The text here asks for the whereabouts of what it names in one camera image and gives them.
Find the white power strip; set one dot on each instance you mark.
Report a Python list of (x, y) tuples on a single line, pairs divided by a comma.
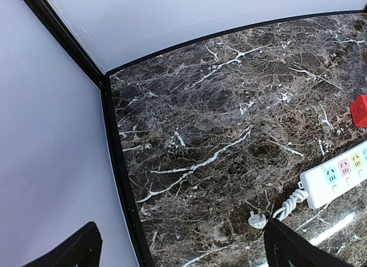
[(335, 177)]

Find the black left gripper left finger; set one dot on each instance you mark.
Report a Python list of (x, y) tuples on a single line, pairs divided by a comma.
[(83, 248)]

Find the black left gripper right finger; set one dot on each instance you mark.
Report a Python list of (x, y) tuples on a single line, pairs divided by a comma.
[(284, 247)]

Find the red cube socket adapter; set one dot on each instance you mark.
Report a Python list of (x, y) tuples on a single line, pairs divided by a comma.
[(359, 112)]

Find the black table edge rail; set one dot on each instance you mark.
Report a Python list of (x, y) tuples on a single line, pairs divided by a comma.
[(215, 131)]

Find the black corner frame post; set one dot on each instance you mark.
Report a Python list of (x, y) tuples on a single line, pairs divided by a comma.
[(58, 29)]

